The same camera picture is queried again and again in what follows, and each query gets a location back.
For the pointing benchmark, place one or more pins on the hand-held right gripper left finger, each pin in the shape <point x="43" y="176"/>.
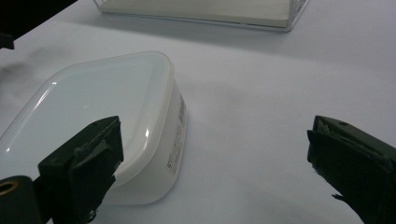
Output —
<point x="81" y="165"/>

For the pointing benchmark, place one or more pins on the clear plastic tray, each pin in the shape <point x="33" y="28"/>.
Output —
<point x="199" y="11"/>

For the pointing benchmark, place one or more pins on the white plastic lidded box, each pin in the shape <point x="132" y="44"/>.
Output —
<point x="99" y="109"/>

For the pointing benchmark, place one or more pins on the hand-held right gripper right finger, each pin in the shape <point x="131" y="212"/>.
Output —
<point x="355" y="165"/>

